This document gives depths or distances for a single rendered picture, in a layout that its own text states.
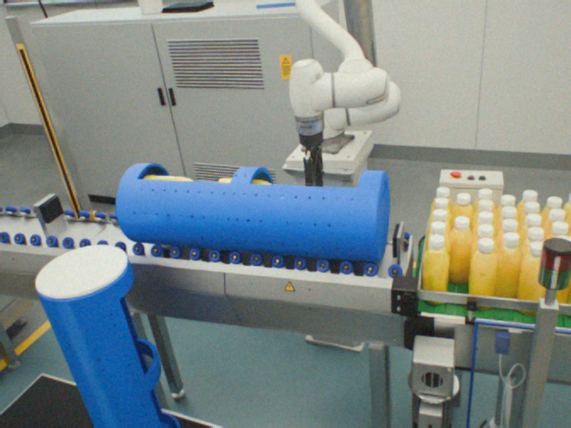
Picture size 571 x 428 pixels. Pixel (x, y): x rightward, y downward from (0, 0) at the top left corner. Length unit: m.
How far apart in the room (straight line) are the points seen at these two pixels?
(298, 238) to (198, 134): 2.27
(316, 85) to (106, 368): 1.10
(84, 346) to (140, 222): 0.42
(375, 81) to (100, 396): 1.32
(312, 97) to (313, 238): 0.41
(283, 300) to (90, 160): 3.01
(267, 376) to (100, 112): 2.42
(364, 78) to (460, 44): 2.78
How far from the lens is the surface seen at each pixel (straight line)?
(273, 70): 3.34
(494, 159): 4.56
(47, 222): 2.25
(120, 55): 3.94
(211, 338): 2.98
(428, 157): 4.61
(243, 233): 1.67
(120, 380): 1.90
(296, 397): 2.60
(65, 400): 2.72
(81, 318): 1.74
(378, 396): 2.05
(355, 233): 1.55
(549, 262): 1.27
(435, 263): 1.54
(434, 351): 1.55
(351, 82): 1.57
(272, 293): 1.78
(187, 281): 1.90
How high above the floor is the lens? 1.93
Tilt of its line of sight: 30 degrees down
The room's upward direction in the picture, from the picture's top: 7 degrees counter-clockwise
